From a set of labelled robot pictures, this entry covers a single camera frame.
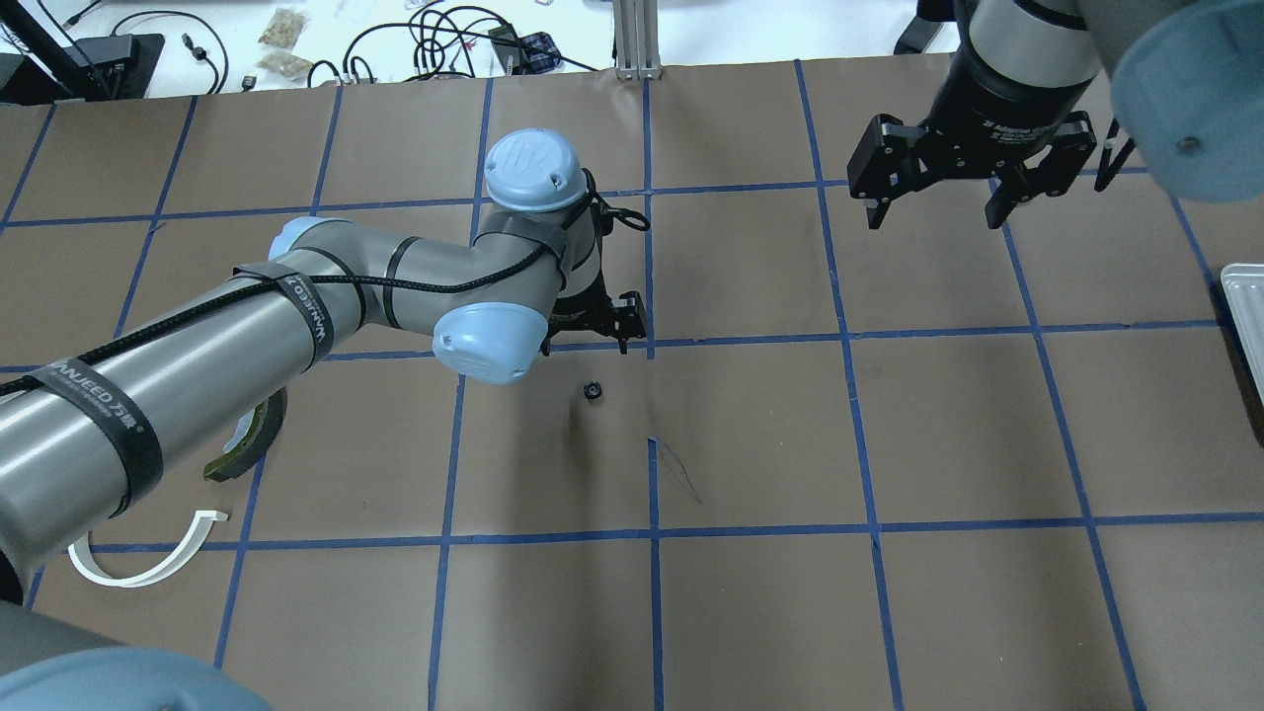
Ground tangled black cables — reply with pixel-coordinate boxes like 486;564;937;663
306;5;564;89

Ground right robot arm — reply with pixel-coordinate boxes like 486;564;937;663
847;1;1263;229

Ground black monitor stand base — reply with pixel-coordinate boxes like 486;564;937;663
1;35;166;108

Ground green brake shoe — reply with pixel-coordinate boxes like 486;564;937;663
202;387;287;483

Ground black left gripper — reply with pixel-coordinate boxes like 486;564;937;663
544;262;648;356

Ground black power adapter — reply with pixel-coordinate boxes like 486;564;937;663
891;15;944;54

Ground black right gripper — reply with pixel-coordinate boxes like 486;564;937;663
847;49;1097;230

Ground white curved plastic part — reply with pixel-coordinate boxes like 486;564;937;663
66;510;230;590

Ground ribbed metal tray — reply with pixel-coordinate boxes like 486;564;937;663
1220;263;1263;402

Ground bag of small parts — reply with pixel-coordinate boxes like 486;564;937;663
258;8;308;51

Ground aluminium frame post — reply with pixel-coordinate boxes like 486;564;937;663
611;0;664;81

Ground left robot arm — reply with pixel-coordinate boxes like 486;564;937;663
1;127;650;710

